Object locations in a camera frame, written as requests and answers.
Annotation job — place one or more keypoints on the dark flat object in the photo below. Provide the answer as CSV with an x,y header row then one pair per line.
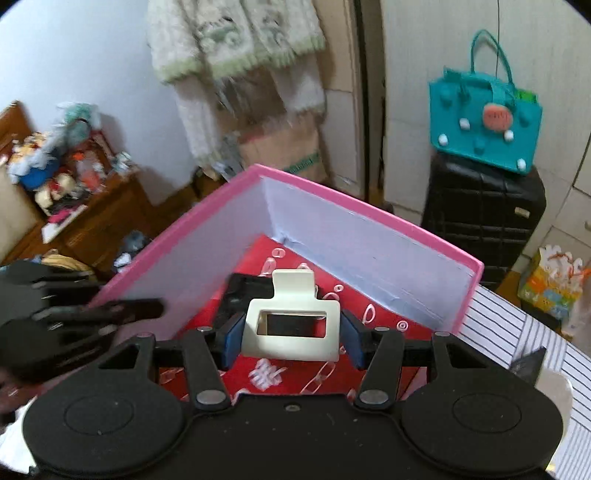
x,y
531,367

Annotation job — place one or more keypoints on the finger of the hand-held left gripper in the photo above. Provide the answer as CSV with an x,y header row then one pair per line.
x,y
134,308

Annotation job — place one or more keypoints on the black hard suitcase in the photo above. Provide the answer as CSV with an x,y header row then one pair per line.
x,y
480,217

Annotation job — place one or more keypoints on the wooden cabinet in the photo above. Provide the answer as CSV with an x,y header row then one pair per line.
x,y
106,217

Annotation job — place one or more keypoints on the tan wooden panel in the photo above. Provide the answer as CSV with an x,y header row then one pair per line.
x,y
341,115

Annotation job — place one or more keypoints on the colourful gift bag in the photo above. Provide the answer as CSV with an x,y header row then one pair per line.
x,y
549,286

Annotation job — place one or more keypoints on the beige wardrobe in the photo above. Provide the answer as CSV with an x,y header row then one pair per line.
x,y
415,69

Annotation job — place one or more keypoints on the cardboard box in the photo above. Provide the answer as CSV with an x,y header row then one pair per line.
x,y
277,147

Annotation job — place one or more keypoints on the pink storage box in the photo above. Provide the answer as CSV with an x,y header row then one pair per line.
x,y
346,240

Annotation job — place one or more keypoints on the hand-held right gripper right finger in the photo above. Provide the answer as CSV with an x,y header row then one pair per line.
x,y
353,344

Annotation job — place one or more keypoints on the striped white cloth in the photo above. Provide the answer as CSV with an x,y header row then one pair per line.
x,y
508,323

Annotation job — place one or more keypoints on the cream hair claw clip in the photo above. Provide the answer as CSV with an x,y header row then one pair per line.
x,y
258,341

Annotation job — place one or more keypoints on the cream fuzzy cardigan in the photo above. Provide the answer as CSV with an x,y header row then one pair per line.
x,y
221,37

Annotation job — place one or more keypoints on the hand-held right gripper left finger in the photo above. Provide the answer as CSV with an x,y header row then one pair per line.
x,y
233,339

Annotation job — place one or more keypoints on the teal felt handbag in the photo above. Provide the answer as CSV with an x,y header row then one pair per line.
x,y
480,138

